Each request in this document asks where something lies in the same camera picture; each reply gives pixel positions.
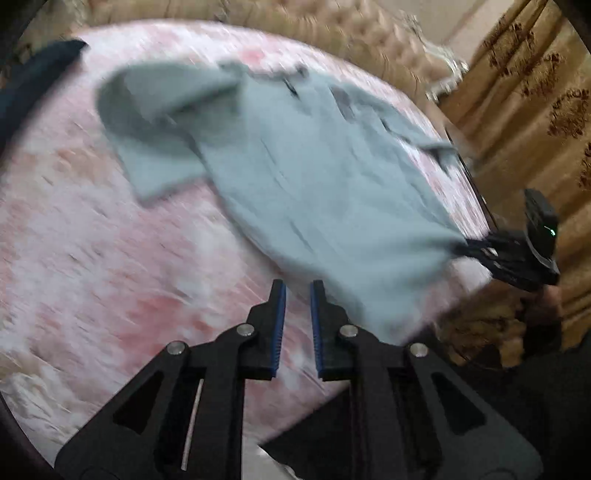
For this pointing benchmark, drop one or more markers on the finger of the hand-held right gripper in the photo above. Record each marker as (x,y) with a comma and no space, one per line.
(487,244)
(489,263)

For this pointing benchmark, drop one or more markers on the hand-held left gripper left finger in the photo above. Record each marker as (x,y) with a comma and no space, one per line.
(279,325)

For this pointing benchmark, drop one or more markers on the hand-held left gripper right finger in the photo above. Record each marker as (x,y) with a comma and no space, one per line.
(316,330)

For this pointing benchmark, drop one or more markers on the light blue long-sleeve shirt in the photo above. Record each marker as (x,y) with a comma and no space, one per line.
(300,184)

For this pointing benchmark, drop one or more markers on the person's right hand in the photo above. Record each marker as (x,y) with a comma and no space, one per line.
(545,307)

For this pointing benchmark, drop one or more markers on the gold patterned curtain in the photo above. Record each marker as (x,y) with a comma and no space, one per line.
(531,92)

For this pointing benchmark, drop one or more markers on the pink floral blanket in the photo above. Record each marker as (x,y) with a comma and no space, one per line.
(92,258)

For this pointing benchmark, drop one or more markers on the dark blue folded garment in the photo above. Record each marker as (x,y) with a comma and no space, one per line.
(32,87)

